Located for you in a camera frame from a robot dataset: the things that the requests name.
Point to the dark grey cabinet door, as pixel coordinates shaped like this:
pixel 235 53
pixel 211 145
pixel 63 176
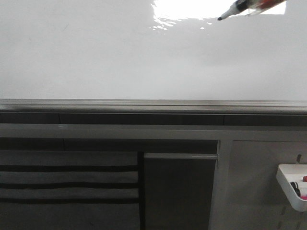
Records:
pixel 178 190

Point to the grey slatted drawer unit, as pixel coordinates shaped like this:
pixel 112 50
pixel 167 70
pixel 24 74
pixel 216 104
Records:
pixel 71 190

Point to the black capped marker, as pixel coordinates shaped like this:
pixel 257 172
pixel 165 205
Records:
pixel 296 188

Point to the black whiteboard marker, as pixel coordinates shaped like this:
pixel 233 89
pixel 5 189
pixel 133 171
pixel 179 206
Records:
pixel 257 7

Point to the white whiteboard with aluminium frame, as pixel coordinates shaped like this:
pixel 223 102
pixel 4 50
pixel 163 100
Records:
pixel 152 56

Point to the white plastic marker tray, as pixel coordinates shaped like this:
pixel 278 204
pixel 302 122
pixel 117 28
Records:
pixel 287 173

